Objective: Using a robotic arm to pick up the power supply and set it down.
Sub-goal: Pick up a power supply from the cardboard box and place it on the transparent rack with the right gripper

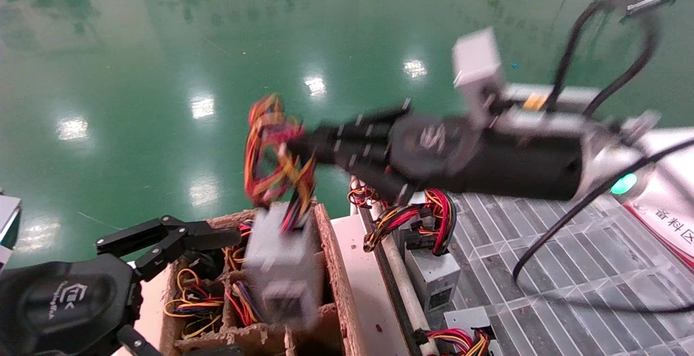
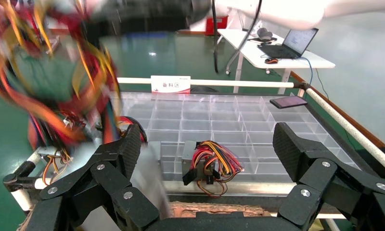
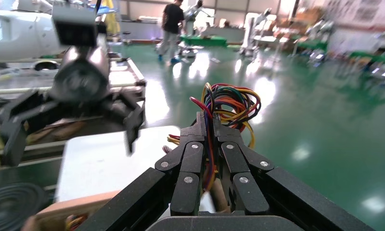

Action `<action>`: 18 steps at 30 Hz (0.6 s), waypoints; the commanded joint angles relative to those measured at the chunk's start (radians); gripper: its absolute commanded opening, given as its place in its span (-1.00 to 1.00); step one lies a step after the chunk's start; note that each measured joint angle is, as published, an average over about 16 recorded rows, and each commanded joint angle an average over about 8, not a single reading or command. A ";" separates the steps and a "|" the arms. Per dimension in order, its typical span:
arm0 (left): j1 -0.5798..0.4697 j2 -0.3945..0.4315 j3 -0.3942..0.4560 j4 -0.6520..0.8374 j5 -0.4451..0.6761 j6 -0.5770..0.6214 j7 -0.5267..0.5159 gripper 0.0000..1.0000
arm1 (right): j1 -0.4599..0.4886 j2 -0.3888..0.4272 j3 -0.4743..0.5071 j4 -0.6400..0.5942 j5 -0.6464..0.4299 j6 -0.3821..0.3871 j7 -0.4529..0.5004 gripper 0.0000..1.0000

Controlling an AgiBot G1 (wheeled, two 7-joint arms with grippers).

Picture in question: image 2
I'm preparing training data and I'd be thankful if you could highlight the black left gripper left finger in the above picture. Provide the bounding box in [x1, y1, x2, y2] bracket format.
[39, 123, 161, 231]

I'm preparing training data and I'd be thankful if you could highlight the silver power supply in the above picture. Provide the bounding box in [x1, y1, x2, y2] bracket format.
[26, 110, 85, 188]
[182, 140, 245, 199]
[0, 0, 171, 221]

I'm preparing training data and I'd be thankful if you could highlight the black smartphone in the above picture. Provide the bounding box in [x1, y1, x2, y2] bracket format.
[269, 95, 309, 110]

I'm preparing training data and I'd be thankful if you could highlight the blue laptop cable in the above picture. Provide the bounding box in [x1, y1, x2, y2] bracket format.
[299, 57, 314, 86]

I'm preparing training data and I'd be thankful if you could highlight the black open laptop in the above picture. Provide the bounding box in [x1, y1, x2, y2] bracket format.
[257, 28, 320, 60]

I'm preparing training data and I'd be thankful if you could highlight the white office table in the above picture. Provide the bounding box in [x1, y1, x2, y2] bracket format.
[217, 28, 336, 95]

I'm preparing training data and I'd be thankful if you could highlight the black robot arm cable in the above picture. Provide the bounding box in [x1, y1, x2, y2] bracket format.
[211, 0, 264, 76]

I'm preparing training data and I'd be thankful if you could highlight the white red label sign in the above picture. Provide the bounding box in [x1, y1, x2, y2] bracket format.
[150, 75, 192, 94]

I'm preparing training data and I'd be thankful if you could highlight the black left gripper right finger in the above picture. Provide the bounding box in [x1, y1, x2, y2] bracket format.
[272, 122, 385, 230]

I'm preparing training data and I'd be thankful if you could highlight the brown pulp cardboard tray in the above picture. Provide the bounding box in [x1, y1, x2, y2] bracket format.
[170, 202, 271, 219]

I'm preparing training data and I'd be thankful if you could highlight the grey headset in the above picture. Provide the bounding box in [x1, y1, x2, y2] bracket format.
[247, 27, 278, 44]

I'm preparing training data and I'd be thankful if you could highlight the black round object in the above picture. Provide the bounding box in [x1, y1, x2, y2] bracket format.
[190, 86, 220, 94]

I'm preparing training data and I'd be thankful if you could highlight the clear plastic divider tray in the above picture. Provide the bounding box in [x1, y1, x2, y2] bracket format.
[111, 91, 360, 184]

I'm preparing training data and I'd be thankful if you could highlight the red box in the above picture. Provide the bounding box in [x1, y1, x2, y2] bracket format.
[206, 16, 229, 36]

